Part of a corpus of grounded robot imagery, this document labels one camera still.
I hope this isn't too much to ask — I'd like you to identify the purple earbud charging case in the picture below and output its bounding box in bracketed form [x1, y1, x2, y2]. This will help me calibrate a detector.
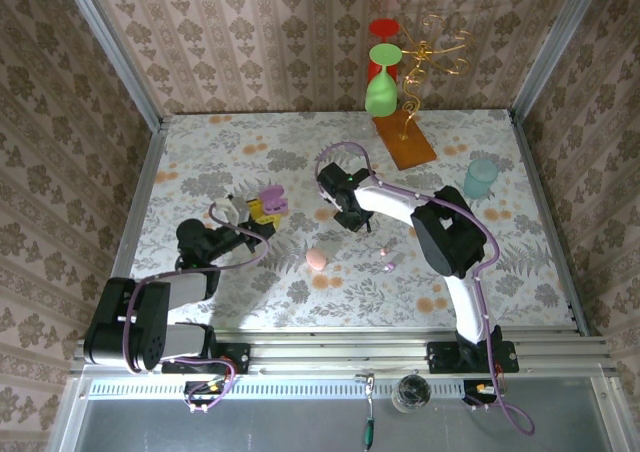
[258, 184, 291, 218]

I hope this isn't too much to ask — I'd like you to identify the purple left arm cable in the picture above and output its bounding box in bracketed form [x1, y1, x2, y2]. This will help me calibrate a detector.
[122, 202, 271, 413]

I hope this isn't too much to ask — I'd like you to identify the aluminium frame post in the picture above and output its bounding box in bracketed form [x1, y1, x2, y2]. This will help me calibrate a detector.
[55, 0, 169, 132]
[508, 0, 612, 123]

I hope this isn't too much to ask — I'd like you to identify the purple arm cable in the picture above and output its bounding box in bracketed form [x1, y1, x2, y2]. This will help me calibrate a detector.
[313, 141, 535, 436]
[122, 202, 271, 413]

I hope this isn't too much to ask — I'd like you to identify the red wine glass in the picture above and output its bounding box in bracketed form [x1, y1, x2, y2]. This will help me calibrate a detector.
[368, 18, 401, 86]

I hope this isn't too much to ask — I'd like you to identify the green wine glass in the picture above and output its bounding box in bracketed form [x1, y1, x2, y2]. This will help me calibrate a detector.
[364, 43, 403, 118]

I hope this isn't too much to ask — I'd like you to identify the aluminium side rail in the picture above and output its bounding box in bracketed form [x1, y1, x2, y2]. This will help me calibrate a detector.
[508, 111, 594, 336]
[92, 116, 169, 341]

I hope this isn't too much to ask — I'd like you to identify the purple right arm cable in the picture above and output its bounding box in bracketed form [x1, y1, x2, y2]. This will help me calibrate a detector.
[313, 141, 535, 436]

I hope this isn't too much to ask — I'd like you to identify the green handled screwdriver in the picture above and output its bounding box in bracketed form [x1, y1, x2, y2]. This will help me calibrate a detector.
[363, 382, 377, 452]

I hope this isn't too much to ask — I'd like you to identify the grey metal shelf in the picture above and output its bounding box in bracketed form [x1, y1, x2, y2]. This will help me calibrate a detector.
[47, 364, 640, 452]

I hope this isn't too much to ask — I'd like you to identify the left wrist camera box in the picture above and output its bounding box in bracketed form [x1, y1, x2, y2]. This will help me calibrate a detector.
[214, 194, 251, 225]

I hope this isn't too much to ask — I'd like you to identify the black connector box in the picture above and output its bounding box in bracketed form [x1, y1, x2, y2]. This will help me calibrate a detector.
[183, 380, 229, 407]
[462, 379, 501, 406]

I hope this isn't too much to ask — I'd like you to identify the gold wire glass stand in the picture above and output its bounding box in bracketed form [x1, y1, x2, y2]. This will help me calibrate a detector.
[374, 13, 474, 172]

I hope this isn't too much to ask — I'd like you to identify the teal frosted cup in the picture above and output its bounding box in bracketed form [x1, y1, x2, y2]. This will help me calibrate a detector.
[462, 159, 500, 201]

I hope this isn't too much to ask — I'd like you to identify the clear glass jar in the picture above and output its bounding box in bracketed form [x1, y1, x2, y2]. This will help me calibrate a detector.
[393, 374, 434, 414]

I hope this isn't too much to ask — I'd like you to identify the clear drinking glass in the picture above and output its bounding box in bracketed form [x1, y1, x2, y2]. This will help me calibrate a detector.
[347, 118, 379, 156]

